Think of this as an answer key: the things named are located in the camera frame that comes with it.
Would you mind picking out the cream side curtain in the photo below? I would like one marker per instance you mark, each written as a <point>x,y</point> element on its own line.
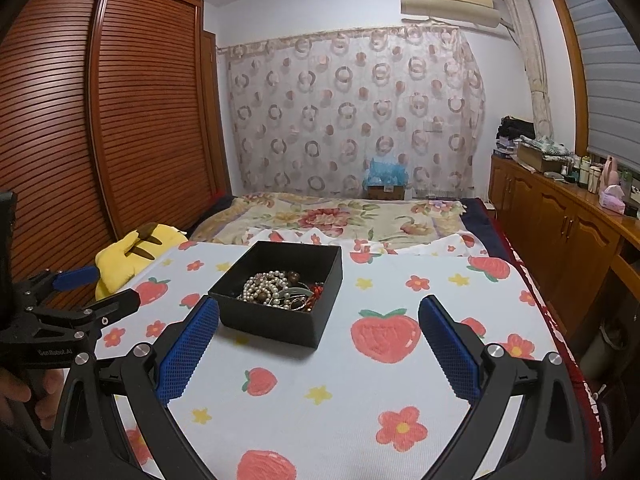
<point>530,60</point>

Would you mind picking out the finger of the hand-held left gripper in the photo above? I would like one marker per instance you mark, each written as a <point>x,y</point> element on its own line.
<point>120,302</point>
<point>75,278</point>

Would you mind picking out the black cardboard box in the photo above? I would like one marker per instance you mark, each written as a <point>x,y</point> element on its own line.
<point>280,327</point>

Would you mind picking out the long wooden cabinet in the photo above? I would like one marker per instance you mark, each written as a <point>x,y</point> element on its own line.
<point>550,210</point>

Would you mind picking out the person's left hand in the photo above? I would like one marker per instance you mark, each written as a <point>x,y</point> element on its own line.
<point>15,390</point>

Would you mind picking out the brown slatted wooden wardrobe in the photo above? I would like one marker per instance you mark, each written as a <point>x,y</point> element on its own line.
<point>150,110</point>

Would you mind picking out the black folded clothes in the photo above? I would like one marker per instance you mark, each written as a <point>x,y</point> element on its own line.
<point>517,127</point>

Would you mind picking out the pale green jade bangle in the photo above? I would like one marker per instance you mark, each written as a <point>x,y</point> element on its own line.
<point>295,290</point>

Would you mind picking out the blue plastic bag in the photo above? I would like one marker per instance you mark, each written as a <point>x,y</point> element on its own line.
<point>387,172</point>

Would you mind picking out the grey window blind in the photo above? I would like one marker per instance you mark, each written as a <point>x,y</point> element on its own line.
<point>610,85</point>

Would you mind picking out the floral bed blanket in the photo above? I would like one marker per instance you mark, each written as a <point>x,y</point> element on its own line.
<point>325,220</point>

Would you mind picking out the pink tissue pack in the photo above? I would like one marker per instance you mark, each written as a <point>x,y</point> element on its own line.
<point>612,202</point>

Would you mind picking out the wooden tray box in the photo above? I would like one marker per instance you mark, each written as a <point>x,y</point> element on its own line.
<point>535,157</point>

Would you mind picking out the group of bottles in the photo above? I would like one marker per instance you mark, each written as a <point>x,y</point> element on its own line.
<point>592,175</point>

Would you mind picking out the small brown box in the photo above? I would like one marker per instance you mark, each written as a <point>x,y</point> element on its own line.
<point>385,193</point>

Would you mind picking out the circle patterned sheer curtain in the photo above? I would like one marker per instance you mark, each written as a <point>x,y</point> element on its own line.
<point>350,110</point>

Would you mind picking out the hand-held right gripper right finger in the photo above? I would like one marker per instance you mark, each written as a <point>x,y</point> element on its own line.
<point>450,355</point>

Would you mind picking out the strawberry flower printed sheet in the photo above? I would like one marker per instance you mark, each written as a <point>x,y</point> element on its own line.
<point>325,435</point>

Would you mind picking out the yellow plush toy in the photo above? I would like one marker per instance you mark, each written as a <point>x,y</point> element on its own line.
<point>120,260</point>

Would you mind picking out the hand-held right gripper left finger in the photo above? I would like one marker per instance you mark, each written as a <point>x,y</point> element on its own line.
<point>185,350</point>

